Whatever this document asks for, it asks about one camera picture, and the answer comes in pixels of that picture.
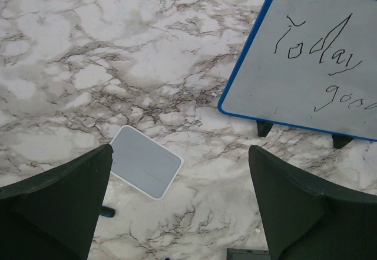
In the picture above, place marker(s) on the blue-framed whiteboard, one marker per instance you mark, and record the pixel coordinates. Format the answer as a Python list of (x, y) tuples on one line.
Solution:
[(309, 64)]

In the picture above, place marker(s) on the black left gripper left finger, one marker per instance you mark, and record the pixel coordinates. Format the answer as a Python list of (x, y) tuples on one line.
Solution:
[(53, 215)]

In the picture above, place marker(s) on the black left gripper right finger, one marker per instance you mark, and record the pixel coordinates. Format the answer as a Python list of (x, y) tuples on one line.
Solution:
[(307, 217)]

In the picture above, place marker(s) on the black marker cap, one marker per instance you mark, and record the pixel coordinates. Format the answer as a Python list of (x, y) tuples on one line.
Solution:
[(247, 254)]

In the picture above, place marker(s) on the small white-framed grey tablet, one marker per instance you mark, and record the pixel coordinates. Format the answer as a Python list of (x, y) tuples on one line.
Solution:
[(143, 163)]

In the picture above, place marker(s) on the black whiteboard stand foot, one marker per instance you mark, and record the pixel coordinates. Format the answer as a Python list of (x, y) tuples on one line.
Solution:
[(263, 128), (340, 141)]

